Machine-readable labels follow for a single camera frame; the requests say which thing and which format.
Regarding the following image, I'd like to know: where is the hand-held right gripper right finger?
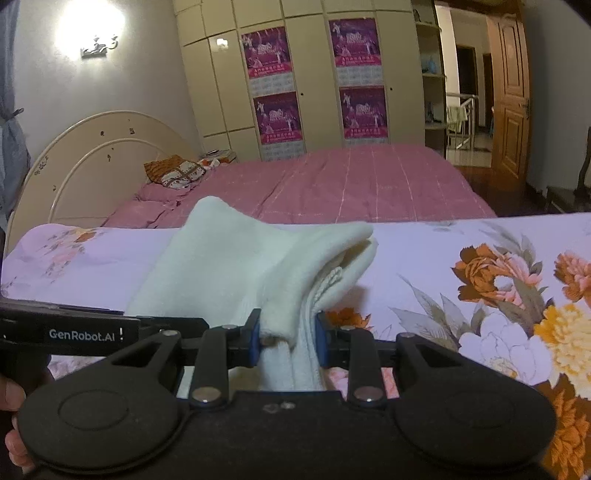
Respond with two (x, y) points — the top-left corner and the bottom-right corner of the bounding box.
(315, 311), (472, 411)

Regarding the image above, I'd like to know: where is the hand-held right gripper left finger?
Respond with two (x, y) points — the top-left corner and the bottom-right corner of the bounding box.
(104, 308), (263, 411)

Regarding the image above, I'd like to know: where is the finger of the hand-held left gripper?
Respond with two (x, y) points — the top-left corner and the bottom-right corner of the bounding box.
(137, 316), (209, 342)

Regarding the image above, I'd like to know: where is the cream knitted small garment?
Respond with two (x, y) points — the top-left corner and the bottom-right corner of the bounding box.
(124, 196), (379, 393)

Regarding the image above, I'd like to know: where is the person's left hand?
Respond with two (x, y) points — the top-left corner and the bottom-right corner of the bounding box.
(0, 373), (37, 475)

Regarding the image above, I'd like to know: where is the lilac floral blanket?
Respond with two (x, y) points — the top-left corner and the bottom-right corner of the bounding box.
(0, 217), (591, 480)

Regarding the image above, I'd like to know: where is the orange patterned pillow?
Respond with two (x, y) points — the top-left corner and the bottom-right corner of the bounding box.
(144, 155), (213, 190)

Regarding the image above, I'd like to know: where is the pink checked bedspread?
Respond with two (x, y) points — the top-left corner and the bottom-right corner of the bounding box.
(99, 143), (497, 229)

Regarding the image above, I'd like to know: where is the stack of books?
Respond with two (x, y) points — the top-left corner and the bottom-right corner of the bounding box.
(198, 148), (238, 165)

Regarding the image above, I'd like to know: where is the cream arched headboard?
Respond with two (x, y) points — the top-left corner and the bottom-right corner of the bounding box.
(4, 110), (199, 254)

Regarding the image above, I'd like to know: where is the cream wardrobe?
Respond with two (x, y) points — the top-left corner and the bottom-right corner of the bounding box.
(173, 0), (426, 162)

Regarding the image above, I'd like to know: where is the grey-blue curtain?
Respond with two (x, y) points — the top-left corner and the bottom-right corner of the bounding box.
(0, 0), (32, 222)

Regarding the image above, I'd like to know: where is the pale green towel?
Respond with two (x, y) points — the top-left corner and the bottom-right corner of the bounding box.
(447, 105), (467, 136)

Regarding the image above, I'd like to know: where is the metal stair railing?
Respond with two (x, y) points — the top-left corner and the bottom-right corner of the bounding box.
(445, 93), (482, 151)

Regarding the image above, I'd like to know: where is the dark wooden chair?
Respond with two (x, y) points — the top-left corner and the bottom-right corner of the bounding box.
(545, 127), (591, 215)

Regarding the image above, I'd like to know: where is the cream open shelf unit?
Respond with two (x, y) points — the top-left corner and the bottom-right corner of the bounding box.
(412, 0), (448, 158)

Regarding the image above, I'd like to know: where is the brown wooden door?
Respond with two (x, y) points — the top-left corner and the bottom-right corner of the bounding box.
(488, 0), (532, 185)

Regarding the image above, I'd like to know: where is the magenta wall poster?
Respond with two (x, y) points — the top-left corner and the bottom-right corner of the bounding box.
(329, 17), (383, 86)
(339, 86), (389, 146)
(241, 27), (295, 95)
(253, 91), (306, 160)

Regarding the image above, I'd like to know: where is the wall lamp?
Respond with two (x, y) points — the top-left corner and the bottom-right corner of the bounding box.
(79, 33), (120, 59)

